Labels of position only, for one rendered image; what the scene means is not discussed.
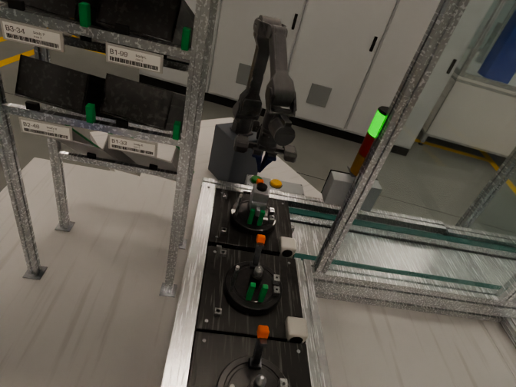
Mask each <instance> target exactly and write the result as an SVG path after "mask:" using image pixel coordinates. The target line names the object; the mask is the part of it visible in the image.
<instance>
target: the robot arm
mask: <svg viewBox="0 0 516 387"><path fill-rule="evenodd" d="M253 30H254V32H253V36H254V39H255V42H256V49H255V52H254V56H253V62H252V65H251V69H250V75H249V79H248V82H247V86H246V89H245V90H244V91H243V92H242V93H241V94H240V96H239V100H238V101H237V102H236V103H235V105H234V106H233V116H234V117H235V119H234V120H233V126H232V127H230V129H231V130H232V131H233V132H234V133H235V134H237V136H235V140H234V146H233V150H234V151H236V152H240V153H245V152H247V149H248V148H251V149H252V157H255V158H256V163H257V170H258V172H259V173H260V172H261V171H262V170H263V169H264V168H265V167H266V166H267V165H268V164H270V163H271V162H272V161H276V155H277V154H282V155H284V157H283V159H284V160H285V161H288V162H292V163H294V162H296V158H297V152H296V148H295V146H293V145H289V144H290V143H292V142H293V140H294V138H295V131H294V130H293V128H292V122H291V120H290V119H289V117H295V115H296V111H297V109H296V92H295V88H294V83H293V80H292V79H291V77H290V76H289V73H288V63H287V50H286V38H287V34H288V31H287V28H286V26H285V25H284V24H281V21H280V19H278V18H272V17H268V16H264V15H260V16H259V18H256V19H255V21H254V24H253ZM269 57H270V81H269V83H268V85H267V86H266V93H265V100H266V111H265V114H264V117H263V123H262V124H260V123H259V121H257V120H258V118H259V116H260V113H261V111H262V101H261V99H260V89H261V85H262V83H263V77H264V74H265V70H266V65H267V62H268V59H269ZM280 106H282V107H289V108H290V109H285V108H281V107H280ZM254 120H256V121H254ZM251 130H252V131H253V132H256V139H258V141H257V143H255V142H251V141H249V137H247V136H248V135H253V132H251ZM277 144H278V145H279V146H283V147H277V146H276V145H277ZM262 151H265V155H264V158H263V161H262ZM261 161H262V163H261Z"/></svg>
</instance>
